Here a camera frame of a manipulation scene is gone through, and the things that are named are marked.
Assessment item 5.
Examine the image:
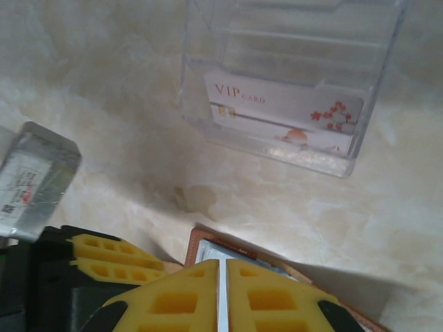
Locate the brown leather card holder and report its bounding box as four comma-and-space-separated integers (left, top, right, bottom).
183, 226, 386, 332

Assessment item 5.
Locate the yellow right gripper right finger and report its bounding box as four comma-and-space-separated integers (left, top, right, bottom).
226, 259, 364, 332

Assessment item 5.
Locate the white VIP card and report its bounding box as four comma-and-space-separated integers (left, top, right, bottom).
204, 71, 364, 155

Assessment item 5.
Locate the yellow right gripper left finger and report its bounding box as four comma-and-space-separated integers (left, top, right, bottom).
87, 259, 221, 332

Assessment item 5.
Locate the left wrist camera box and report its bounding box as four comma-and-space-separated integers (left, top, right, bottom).
0, 120, 82, 243

